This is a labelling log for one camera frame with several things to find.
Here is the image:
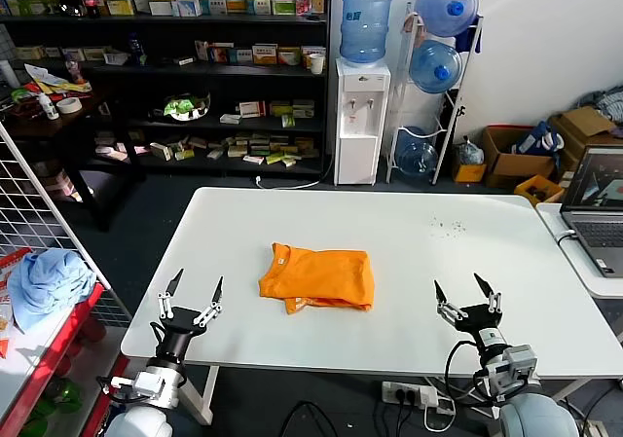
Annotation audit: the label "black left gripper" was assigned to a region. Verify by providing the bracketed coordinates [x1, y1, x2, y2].
[156, 268, 226, 336]

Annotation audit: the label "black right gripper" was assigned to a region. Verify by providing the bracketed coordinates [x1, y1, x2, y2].
[432, 272, 505, 334]

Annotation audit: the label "orange t-shirt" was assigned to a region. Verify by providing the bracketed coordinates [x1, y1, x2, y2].
[257, 241, 376, 315]

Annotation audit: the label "pile of grey blue clothes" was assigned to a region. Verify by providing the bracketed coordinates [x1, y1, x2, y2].
[576, 85, 623, 139]

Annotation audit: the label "yellow cardboard box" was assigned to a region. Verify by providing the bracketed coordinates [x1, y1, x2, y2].
[450, 162, 487, 184]

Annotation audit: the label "white side table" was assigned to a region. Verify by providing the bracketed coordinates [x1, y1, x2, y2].
[534, 201, 623, 298]

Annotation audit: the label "yellow small crate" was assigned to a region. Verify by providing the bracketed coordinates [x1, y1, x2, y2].
[513, 173, 566, 206]

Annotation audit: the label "white power strip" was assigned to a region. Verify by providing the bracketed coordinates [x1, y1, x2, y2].
[381, 381, 439, 407]

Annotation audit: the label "open brown cardboard box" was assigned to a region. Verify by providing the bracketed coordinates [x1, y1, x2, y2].
[481, 124, 556, 189]

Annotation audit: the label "clear plastic bag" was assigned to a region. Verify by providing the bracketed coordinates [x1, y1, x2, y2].
[455, 136, 485, 165]

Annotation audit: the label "grey laptop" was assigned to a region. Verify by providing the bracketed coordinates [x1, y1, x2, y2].
[559, 145, 623, 277]

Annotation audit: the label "light blue cloth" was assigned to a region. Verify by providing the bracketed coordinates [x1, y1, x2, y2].
[7, 249, 97, 335]

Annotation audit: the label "blue white bag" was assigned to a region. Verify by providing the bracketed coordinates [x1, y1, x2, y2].
[510, 120, 565, 157]

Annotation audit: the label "white metal jug rack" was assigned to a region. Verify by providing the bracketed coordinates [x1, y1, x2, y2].
[385, 1, 484, 186]

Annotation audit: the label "black object on rack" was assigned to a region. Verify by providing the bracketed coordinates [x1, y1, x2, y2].
[440, 91, 467, 132]

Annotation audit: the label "green round object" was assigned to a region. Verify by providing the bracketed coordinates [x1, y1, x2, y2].
[28, 377, 84, 437]

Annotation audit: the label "glass bowl with green packets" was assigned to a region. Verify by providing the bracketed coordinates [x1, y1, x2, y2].
[158, 91, 212, 123]

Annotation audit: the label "red white medicine box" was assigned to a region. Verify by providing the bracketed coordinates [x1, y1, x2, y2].
[207, 42, 235, 63]
[237, 100, 267, 119]

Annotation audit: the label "red snack package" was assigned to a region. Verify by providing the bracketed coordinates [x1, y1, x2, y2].
[0, 249, 33, 307]

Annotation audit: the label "white water dispenser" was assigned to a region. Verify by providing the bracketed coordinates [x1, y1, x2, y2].
[333, 57, 392, 187]

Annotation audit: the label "brown cardboard box with flaps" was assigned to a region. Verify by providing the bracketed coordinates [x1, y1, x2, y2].
[548, 105, 617, 175]

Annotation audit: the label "dark wooden table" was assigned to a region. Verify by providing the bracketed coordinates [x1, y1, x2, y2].
[0, 86, 147, 234]

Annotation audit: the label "black shelving unit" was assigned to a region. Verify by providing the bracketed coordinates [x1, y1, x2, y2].
[0, 0, 332, 181]

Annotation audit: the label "small white bottle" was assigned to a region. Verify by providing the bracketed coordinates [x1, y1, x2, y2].
[37, 91, 58, 121]

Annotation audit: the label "blue drink bottle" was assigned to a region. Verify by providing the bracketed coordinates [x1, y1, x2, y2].
[127, 32, 146, 67]

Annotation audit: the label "yellow white paper stack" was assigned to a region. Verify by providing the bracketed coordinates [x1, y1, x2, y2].
[22, 63, 92, 93]

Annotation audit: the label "purple pink bottle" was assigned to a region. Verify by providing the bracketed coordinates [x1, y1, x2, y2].
[62, 52, 85, 86]

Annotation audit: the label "blue water jug upright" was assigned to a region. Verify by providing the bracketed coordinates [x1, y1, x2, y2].
[338, 0, 393, 64]

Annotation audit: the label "dark round glass bowl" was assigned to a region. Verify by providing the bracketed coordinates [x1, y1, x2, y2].
[55, 0, 88, 18]

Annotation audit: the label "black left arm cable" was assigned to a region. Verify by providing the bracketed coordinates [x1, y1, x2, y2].
[95, 320, 167, 405]

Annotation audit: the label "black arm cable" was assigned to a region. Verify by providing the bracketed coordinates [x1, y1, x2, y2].
[95, 320, 167, 405]
[445, 340, 493, 404]

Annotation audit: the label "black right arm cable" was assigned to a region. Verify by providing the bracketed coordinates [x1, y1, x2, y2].
[445, 340, 493, 404]

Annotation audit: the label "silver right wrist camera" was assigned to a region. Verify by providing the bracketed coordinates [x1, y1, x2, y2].
[484, 344, 539, 395]

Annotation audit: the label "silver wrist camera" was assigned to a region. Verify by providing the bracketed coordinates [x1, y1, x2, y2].
[110, 369, 170, 405]
[484, 344, 539, 395]

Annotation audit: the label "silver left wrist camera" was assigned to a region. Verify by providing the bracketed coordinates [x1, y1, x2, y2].
[110, 369, 170, 405]

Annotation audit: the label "white floor cable with plug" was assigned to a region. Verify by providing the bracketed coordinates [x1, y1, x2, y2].
[252, 152, 337, 190]

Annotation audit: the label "white wire grid panel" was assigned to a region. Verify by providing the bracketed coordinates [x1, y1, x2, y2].
[0, 124, 132, 329]

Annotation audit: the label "black floor cable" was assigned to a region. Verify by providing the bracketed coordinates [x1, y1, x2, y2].
[281, 400, 337, 437]

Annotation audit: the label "red frame shelf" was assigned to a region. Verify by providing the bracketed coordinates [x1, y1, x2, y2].
[0, 280, 132, 437]

